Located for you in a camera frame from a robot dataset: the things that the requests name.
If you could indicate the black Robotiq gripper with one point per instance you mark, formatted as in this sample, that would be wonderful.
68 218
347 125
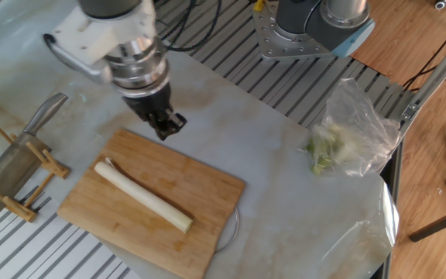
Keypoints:
149 102

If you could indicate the steel cleaver knife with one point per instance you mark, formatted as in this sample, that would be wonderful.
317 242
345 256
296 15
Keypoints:
10 170

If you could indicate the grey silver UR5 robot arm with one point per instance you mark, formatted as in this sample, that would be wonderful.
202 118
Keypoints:
110 23

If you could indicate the white scallion stalk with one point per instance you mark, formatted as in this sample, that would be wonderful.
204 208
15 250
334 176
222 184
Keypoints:
141 193

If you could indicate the bamboo cutting board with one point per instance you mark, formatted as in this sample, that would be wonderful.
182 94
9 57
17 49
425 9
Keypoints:
149 217

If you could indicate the wooden peg rack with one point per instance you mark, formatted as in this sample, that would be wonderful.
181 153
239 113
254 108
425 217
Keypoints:
54 166

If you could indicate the silver robot mounting plate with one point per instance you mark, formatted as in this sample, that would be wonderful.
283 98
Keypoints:
285 46

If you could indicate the small yellow object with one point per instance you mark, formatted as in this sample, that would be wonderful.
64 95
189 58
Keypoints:
259 4

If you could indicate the plastic bag of scallion scraps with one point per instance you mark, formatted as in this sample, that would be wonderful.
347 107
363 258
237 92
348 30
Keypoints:
354 135

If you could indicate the dark wooden bar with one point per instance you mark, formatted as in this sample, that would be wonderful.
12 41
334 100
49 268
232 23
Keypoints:
440 222

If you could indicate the small white round object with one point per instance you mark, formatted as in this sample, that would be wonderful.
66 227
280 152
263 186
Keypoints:
441 4

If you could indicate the aluminium frame beam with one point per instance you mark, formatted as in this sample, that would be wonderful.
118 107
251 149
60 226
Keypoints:
436 73

